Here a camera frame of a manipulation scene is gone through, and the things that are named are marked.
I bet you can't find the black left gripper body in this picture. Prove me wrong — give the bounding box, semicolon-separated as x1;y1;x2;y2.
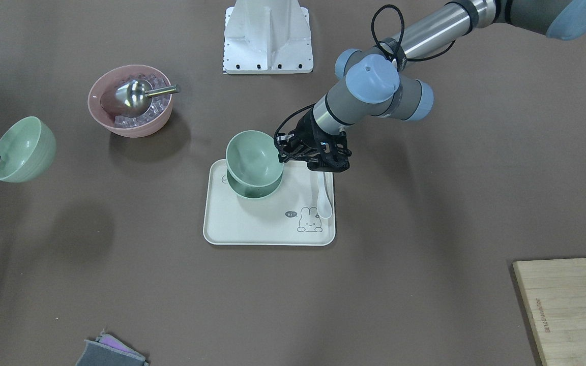
293;110;351;173

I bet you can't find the green bowl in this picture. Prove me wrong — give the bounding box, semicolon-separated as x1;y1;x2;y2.
225;130;284;188
0;116;56;183
226;170;283;199

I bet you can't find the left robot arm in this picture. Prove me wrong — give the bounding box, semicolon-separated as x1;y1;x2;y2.
274;1;586;173

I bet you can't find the green bowl on tray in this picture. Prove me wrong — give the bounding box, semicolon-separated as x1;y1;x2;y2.
226;170;283;199

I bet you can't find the white plastic spoon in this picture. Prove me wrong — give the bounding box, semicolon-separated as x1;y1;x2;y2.
316;172;333;219

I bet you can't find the cream bunny tray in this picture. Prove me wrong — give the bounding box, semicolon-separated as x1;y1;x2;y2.
202;159;336;247

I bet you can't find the metal ice scoop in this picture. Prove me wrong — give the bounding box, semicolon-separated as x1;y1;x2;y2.
112;78;181;117

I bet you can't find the grey cloth pouch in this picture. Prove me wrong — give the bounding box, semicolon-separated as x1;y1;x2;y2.
75;332;149;365

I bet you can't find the bamboo cutting board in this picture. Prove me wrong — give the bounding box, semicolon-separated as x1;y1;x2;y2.
512;258;586;365

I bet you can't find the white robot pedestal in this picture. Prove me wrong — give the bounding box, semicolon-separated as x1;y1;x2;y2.
222;1;314;75

